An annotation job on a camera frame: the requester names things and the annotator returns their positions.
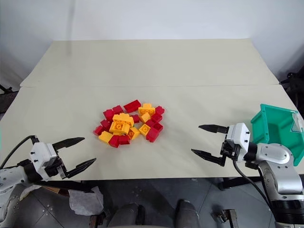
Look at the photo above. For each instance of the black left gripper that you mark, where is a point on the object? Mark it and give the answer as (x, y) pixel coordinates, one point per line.
(53, 169)

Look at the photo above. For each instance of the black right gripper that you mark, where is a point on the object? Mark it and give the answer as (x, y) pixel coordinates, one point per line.
(228, 150)

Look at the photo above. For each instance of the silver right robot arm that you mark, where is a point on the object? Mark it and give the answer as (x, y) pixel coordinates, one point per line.
(275, 156)

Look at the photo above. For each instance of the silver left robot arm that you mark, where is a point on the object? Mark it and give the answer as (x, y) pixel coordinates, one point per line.
(10, 177)

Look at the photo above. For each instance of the white crumpled plastic bag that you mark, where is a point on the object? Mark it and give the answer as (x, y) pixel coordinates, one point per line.
(85, 200)

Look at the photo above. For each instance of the green plastic bin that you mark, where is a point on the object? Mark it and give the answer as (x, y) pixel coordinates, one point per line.
(276, 128)

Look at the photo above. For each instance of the dark rounded shape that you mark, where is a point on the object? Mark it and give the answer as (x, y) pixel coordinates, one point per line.
(186, 213)

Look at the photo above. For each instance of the black equipment stand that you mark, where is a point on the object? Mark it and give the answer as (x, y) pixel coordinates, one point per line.
(5, 91)

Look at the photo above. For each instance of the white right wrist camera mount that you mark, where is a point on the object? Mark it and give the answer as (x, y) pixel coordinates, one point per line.
(238, 137)

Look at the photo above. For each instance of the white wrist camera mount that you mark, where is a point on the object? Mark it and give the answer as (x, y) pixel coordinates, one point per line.
(238, 137)
(41, 153)

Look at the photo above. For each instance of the black table frame bar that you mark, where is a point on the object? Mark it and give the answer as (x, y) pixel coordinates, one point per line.
(66, 186)
(240, 182)

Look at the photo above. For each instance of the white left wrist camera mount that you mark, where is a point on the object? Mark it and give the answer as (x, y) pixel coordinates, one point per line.
(41, 153)

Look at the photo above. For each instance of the black metal bracket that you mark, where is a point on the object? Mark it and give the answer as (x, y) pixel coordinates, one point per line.
(226, 217)

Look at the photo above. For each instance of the black equipment frame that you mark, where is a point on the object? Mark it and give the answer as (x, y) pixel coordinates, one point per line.
(293, 80)

